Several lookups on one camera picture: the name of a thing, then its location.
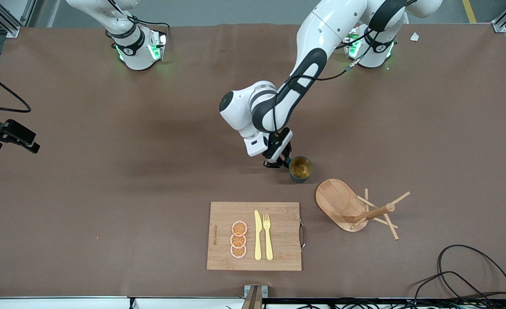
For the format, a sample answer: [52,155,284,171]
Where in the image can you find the dark teal cup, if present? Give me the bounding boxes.
[288,156,313,184]

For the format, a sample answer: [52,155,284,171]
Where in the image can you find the wooden mug rack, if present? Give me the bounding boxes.
[315,179,411,241]

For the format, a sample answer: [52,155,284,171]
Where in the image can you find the bamboo cutting board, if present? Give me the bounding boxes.
[207,202,307,271]

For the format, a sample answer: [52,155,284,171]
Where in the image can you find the yellow plastic knife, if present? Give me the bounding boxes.
[254,210,262,261]

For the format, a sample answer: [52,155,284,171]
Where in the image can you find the yellow plastic fork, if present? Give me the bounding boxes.
[263,214,274,261]

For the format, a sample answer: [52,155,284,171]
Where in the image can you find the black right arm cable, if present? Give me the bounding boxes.
[0,64,31,113]

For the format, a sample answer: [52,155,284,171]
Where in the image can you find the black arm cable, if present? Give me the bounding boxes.
[274,0,410,131]
[0,64,31,113]

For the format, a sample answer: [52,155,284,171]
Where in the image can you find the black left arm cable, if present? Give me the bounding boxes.
[274,0,410,131]

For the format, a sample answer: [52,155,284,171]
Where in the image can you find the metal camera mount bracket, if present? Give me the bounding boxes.
[244,285,268,309]

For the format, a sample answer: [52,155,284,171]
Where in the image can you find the black right base cable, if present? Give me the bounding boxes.
[107,0,171,43]

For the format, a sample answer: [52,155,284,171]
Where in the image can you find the black coiled cable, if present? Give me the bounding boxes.
[407,245,506,309]

